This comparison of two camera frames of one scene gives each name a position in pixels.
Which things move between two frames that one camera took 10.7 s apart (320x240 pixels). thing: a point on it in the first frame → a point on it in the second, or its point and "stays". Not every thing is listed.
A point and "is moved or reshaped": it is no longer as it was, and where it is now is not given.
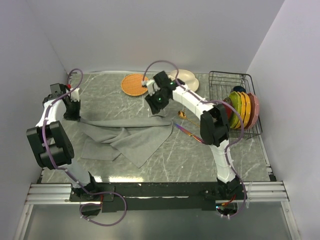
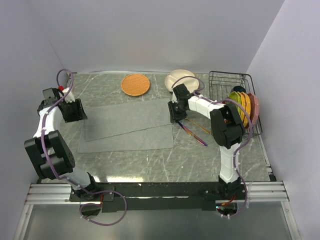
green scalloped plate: x=235 y=101 stays
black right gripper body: x=157 y=101 → x=176 y=111
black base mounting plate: x=159 y=197 stays
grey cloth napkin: x=136 y=139 is moved or reshaped
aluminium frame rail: x=255 y=192 stays
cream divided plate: x=188 y=78 stays
